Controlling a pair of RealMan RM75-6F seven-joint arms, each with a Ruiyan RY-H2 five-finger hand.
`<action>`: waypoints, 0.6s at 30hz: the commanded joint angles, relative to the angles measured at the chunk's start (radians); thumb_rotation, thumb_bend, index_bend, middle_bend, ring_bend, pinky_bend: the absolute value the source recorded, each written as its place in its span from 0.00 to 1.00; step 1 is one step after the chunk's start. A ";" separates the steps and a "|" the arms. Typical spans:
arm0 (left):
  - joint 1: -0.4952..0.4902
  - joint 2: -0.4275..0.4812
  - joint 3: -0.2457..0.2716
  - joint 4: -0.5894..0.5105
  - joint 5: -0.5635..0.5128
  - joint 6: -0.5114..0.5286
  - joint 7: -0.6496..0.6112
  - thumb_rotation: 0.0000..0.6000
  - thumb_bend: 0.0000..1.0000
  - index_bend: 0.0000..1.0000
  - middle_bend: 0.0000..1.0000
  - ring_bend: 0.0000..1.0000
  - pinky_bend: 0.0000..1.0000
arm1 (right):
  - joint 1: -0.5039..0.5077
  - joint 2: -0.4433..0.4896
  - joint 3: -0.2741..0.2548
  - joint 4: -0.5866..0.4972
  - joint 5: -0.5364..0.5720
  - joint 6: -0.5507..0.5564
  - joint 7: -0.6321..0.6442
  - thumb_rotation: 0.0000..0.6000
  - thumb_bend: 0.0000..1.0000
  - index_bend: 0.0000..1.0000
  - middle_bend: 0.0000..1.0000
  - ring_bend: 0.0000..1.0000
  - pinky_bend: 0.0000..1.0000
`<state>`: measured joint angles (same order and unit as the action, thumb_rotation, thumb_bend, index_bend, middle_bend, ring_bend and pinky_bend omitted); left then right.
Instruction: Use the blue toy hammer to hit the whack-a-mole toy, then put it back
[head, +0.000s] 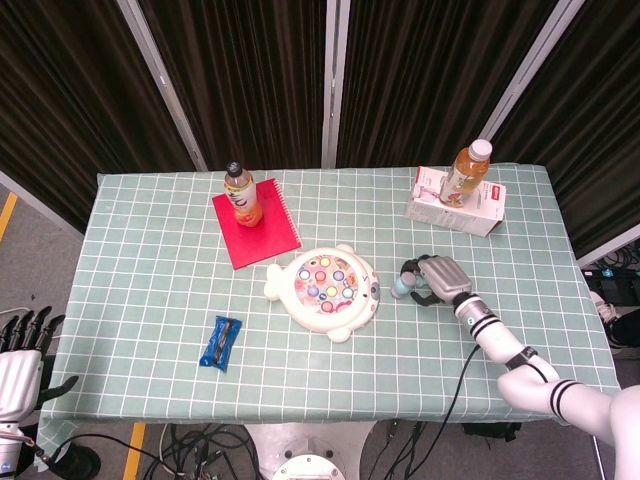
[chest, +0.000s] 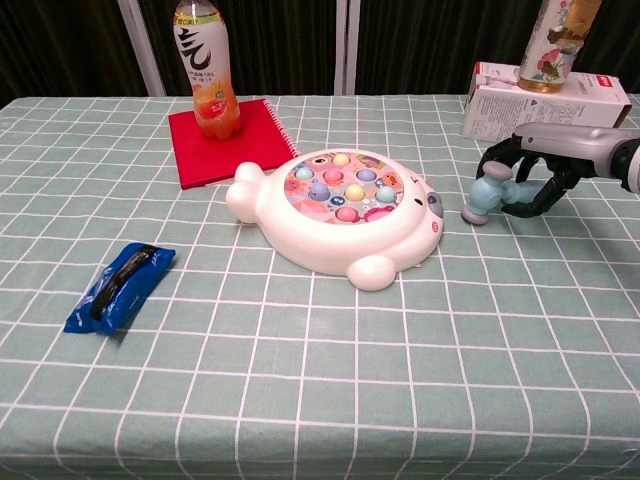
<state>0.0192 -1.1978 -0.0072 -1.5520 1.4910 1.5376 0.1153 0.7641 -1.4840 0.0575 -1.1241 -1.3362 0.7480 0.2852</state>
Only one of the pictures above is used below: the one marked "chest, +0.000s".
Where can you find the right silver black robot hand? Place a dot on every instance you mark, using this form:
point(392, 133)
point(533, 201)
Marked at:
point(565, 140)

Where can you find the light blue small handheld toy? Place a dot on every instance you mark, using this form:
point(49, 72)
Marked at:
point(485, 192)

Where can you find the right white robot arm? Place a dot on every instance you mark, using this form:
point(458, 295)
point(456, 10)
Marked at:
point(632, 165)

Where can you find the white bear-shaped toy game board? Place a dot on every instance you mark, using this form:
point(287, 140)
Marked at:
point(310, 235)

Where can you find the white cardboard carton box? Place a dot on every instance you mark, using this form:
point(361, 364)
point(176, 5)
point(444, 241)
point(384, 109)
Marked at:
point(500, 115)

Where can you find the tea bottle white cap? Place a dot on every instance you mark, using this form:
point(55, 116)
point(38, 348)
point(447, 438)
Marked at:
point(550, 50)

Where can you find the dark pleated curtain panel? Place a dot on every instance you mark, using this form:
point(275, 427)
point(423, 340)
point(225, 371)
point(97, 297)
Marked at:
point(280, 45)
point(430, 45)
point(60, 45)

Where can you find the green checkered tablecloth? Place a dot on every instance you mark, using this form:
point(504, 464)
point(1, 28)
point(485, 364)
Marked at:
point(320, 380)

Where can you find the red spiral notebook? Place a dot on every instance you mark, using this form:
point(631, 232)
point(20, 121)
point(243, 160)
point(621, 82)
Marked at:
point(220, 160)

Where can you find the orange drink bottle black cap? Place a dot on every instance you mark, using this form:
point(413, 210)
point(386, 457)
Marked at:
point(207, 80)

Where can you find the blue snack packet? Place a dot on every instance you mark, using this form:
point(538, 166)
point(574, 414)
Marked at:
point(120, 290)

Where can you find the grey partition frame post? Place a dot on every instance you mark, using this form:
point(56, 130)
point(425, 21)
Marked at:
point(345, 50)
point(142, 50)

